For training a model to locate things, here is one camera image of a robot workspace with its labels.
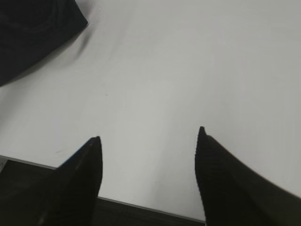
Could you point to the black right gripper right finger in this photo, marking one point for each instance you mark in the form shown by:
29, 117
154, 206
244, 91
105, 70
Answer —
234, 195

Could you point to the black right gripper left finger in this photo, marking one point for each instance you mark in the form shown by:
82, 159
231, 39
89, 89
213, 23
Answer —
69, 194

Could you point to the navy blue lunch bag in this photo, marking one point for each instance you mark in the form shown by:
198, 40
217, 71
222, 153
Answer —
32, 29

